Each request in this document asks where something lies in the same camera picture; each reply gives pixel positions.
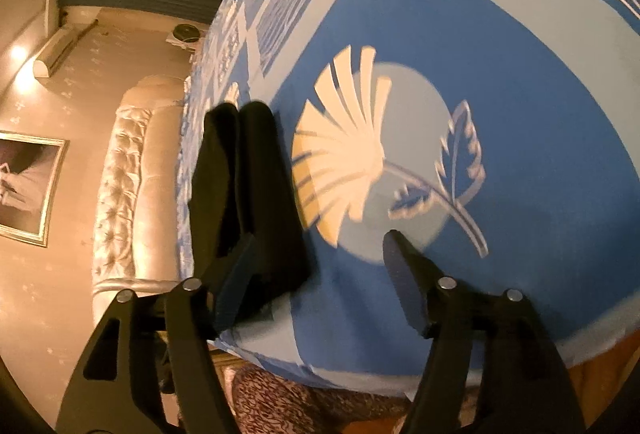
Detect person's floral patterned clothing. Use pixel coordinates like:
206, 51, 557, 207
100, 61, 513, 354
231, 366, 481, 434

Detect small round fan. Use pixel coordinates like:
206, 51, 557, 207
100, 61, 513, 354
167, 22, 202, 49

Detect framed black and white picture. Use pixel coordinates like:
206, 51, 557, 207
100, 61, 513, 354
0, 130, 69, 248

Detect cream tufted headboard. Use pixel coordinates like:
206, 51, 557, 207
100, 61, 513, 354
91, 75, 191, 321

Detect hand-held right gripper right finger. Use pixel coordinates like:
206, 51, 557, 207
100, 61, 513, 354
382, 229, 587, 434

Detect blue leaf-print bed sheet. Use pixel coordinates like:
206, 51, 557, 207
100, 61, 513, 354
174, 0, 640, 399

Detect black pants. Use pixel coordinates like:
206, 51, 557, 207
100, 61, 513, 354
159, 101, 311, 396

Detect white air conditioner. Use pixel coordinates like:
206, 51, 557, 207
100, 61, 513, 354
33, 27, 79, 78

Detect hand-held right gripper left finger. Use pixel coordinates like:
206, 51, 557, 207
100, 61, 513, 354
55, 234, 257, 434

